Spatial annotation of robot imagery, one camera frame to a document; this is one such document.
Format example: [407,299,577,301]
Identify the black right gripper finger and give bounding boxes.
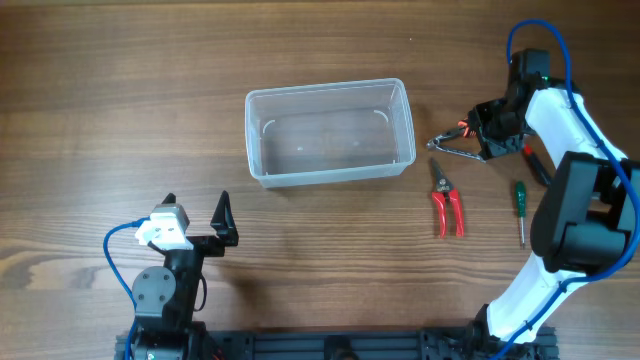
[479,135,525,160]
[472,98,507,125]

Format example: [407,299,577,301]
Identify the orange black needle-nose pliers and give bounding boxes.
[426,120,485,162]

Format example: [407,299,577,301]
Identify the red black screwdriver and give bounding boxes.
[522,145,552,187]

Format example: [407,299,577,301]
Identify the green handled screwdriver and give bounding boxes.
[514,181,527,250]

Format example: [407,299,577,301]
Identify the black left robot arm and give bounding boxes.
[122,191,239,360]

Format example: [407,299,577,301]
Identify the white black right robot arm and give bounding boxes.
[464,49,639,358]

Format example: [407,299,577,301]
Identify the clear plastic container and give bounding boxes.
[245,78,416,188]

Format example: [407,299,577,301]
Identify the red handled wire stripper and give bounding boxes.
[430,158,465,238]

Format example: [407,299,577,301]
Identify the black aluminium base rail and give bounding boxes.
[114,326,559,360]

